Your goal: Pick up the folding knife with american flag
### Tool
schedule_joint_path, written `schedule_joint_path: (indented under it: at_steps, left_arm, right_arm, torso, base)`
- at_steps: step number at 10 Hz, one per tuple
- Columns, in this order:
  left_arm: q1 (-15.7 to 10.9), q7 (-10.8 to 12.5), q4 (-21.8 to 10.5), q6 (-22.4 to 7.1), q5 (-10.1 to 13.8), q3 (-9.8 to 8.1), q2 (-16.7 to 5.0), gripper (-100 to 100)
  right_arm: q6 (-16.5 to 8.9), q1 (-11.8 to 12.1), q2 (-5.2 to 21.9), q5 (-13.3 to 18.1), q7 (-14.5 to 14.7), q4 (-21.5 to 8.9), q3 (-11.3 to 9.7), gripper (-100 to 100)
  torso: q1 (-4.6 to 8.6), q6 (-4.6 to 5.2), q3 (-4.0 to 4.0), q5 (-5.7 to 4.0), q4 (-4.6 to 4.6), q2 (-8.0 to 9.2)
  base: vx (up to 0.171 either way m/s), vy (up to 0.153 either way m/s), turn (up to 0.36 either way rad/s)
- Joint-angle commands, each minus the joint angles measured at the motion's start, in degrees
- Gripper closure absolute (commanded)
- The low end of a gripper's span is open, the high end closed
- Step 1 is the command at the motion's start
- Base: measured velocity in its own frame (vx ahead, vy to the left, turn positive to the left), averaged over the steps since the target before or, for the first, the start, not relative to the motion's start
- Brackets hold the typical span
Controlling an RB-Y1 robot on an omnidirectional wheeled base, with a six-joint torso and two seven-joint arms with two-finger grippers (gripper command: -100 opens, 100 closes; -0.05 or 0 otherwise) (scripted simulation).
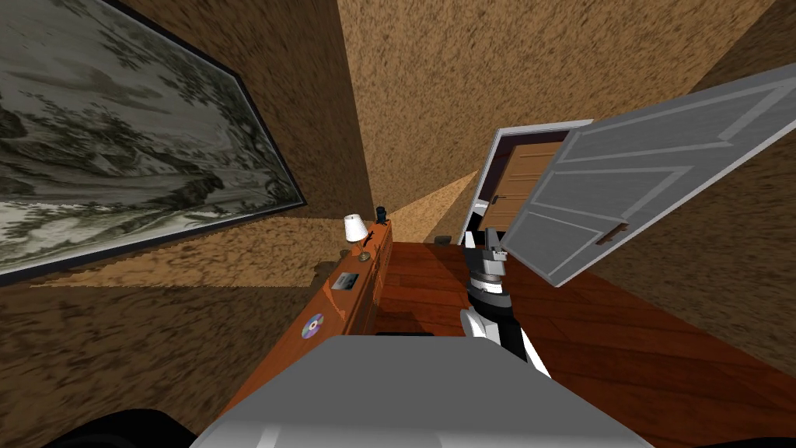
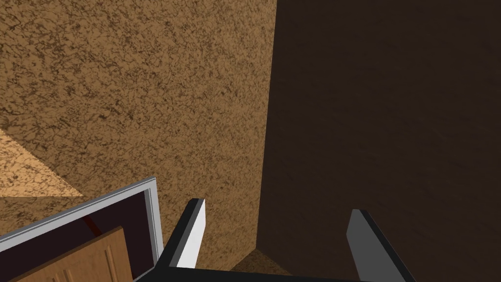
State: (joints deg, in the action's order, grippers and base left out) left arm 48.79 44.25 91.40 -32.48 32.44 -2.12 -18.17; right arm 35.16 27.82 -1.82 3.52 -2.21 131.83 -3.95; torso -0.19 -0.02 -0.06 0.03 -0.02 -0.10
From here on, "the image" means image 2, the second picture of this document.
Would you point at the brown wooden door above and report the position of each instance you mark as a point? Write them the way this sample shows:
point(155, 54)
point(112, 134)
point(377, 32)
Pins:
point(84, 260)

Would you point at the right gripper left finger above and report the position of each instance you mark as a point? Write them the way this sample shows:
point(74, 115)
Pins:
point(187, 239)

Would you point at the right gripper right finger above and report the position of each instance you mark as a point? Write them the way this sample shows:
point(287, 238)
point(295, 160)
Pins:
point(370, 250)

